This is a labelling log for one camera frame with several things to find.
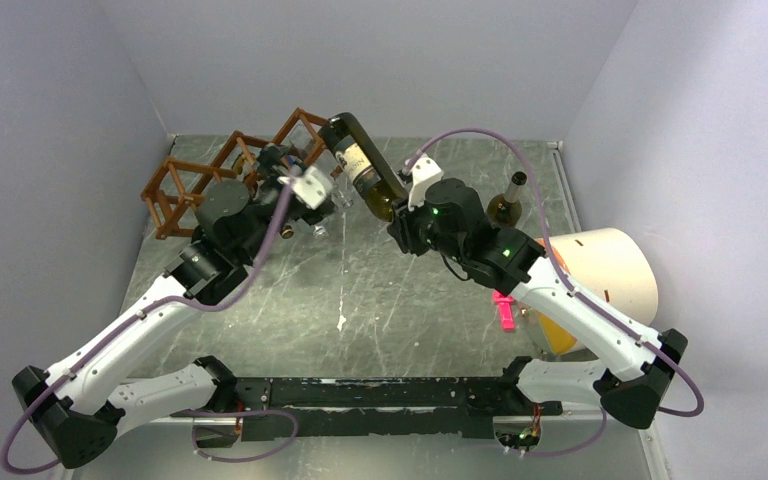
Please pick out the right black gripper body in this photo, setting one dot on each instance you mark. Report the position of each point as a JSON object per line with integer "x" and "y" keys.
{"x": 416, "y": 227}

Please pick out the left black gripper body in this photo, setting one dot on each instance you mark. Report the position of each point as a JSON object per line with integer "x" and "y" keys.
{"x": 272, "y": 164}

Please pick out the dark green wine bottle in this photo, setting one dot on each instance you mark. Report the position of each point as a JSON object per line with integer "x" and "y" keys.
{"x": 365, "y": 166}

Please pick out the olive wine bottle black top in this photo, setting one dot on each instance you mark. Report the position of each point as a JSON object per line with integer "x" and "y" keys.
{"x": 505, "y": 209}

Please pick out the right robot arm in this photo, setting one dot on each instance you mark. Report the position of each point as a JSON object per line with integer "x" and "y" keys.
{"x": 634, "y": 364}

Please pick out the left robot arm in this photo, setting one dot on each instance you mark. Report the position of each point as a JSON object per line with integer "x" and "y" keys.
{"x": 81, "y": 404}

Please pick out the brown wooden wine rack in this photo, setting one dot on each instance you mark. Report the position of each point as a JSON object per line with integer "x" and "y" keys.
{"x": 177, "y": 187}

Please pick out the pink plastic piece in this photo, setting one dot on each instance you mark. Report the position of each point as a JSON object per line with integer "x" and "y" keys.
{"x": 505, "y": 311}

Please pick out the white cylinder with orange lid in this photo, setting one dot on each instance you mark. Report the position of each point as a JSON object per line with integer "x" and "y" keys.
{"x": 611, "y": 265}

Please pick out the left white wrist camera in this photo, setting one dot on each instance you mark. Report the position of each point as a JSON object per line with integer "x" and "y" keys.
{"x": 313, "y": 187}

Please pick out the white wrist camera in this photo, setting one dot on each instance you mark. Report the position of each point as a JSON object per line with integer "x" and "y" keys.
{"x": 313, "y": 187}
{"x": 423, "y": 174}

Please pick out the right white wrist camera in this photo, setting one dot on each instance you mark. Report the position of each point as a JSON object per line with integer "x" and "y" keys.
{"x": 423, "y": 174}

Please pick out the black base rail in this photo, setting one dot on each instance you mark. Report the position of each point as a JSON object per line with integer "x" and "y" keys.
{"x": 342, "y": 407}

